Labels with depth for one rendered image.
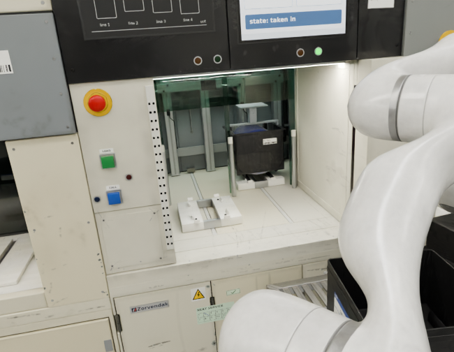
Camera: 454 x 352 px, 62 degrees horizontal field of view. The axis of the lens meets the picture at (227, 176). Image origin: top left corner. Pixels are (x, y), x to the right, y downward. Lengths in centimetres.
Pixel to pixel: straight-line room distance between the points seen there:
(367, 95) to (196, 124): 139
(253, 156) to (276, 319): 123
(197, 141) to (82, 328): 107
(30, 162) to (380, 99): 81
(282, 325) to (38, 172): 79
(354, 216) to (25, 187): 83
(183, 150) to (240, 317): 154
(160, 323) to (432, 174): 94
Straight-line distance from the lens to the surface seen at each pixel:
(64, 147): 103
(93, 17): 99
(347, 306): 91
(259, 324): 43
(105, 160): 101
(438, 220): 125
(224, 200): 147
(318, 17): 108
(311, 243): 122
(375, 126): 61
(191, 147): 194
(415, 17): 121
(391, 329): 40
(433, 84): 60
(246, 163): 161
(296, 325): 42
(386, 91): 61
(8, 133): 105
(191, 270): 116
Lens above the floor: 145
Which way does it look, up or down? 18 degrees down
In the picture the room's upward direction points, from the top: 4 degrees counter-clockwise
